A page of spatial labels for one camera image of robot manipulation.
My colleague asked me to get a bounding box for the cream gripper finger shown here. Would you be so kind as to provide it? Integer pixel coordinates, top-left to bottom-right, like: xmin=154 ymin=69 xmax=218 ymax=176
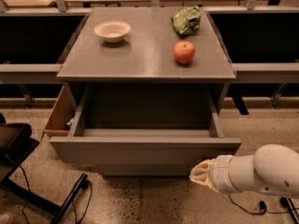
xmin=189 ymin=160 xmax=214 ymax=189

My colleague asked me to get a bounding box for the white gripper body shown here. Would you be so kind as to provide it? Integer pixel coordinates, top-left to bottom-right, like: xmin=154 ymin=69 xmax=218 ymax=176
xmin=208 ymin=155 xmax=240 ymax=194

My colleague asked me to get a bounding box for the grey top drawer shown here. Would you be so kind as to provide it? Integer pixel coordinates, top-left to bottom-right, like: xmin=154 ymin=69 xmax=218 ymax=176
xmin=50 ymin=84 xmax=241 ymax=167

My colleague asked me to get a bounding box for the grey drawer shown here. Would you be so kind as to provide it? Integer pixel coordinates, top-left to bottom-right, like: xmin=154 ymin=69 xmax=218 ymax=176
xmin=50 ymin=84 xmax=241 ymax=167
xmin=95 ymin=163 xmax=191 ymax=176

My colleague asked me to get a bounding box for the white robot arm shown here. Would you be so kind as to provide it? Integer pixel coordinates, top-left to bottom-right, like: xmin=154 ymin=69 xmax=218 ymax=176
xmin=189 ymin=144 xmax=299 ymax=198

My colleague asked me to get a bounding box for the grey bottom drawer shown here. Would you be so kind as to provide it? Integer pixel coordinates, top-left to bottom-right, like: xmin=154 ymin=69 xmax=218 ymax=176
xmin=95 ymin=163 xmax=191 ymax=176

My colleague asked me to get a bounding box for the grey drawer cabinet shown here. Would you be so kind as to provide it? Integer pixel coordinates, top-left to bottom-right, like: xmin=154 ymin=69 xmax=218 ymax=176
xmin=56 ymin=6 xmax=237 ymax=176

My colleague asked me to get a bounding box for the black bar on floor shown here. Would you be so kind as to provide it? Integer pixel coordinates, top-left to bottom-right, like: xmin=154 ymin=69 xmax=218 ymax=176
xmin=280 ymin=198 xmax=299 ymax=224

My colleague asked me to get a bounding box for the red apple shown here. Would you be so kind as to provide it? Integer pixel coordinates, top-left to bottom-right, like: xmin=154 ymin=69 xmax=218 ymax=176
xmin=173 ymin=41 xmax=195 ymax=64

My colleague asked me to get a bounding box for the cardboard box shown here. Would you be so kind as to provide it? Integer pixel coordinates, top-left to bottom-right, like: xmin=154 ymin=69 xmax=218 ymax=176
xmin=44 ymin=88 xmax=74 ymax=138

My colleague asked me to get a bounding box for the white bowl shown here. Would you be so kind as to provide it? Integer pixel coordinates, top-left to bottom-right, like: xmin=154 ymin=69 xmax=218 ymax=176
xmin=93 ymin=21 xmax=131 ymax=43

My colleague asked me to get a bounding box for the black floor cable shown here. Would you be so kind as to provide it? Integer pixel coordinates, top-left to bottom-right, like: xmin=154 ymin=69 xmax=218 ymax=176
xmin=228 ymin=193 xmax=299 ymax=216

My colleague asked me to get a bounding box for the grey right rail frame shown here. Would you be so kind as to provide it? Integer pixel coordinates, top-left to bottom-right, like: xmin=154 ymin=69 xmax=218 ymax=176
xmin=205 ymin=7 xmax=299 ymax=83

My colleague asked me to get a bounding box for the grey rail frame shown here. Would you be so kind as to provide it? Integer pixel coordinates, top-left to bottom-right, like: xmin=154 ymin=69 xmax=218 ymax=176
xmin=205 ymin=7 xmax=299 ymax=83
xmin=0 ymin=7 xmax=91 ymax=84

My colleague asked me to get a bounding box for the grey left rail frame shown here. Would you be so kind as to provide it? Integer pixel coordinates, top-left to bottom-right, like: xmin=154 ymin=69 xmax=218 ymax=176
xmin=0 ymin=7 xmax=91 ymax=84

